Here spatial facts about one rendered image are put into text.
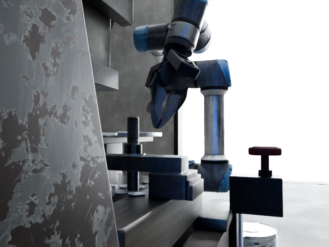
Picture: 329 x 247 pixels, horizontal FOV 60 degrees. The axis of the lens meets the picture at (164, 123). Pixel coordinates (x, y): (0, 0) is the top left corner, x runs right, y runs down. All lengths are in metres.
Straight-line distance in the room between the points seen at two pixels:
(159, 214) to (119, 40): 5.72
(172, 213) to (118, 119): 5.36
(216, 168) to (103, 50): 0.75
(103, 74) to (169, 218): 0.24
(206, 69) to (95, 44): 0.72
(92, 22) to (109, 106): 5.34
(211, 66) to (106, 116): 4.78
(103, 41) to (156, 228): 0.33
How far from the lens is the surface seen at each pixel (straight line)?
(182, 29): 0.70
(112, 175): 0.47
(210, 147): 1.14
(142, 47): 0.86
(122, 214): 0.29
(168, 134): 5.26
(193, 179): 0.36
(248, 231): 1.79
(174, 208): 0.37
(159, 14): 5.79
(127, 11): 0.56
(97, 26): 0.51
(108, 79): 0.47
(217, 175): 1.14
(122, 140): 0.56
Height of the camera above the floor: 0.78
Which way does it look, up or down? 2 degrees up
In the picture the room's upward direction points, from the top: straight up
